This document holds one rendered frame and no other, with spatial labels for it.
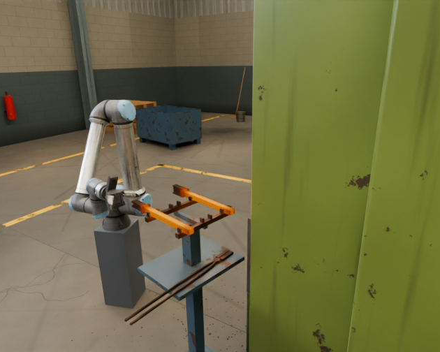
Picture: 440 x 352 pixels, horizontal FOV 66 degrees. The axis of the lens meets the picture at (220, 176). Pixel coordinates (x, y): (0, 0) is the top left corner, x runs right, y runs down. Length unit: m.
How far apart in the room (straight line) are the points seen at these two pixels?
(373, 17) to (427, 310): 0.76
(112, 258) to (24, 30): 7.08
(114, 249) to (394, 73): 1.98
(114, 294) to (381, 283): 1.96
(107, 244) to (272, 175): 1.49
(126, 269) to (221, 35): 9.50
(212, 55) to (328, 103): 10.39
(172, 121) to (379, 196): 5.82
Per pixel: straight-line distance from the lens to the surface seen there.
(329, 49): 1.06
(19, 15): 8.92
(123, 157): 2.10
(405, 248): 0.99
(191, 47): 11.84
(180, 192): 1.68
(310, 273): 1.28
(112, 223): 2.35
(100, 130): 2.09
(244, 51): 10.80
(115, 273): 2.51
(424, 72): 0.88
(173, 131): 6.61
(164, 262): 1.63
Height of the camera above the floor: 1.65
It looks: 19 degrees down
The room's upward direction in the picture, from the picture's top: 1 degrees counter-clockwise
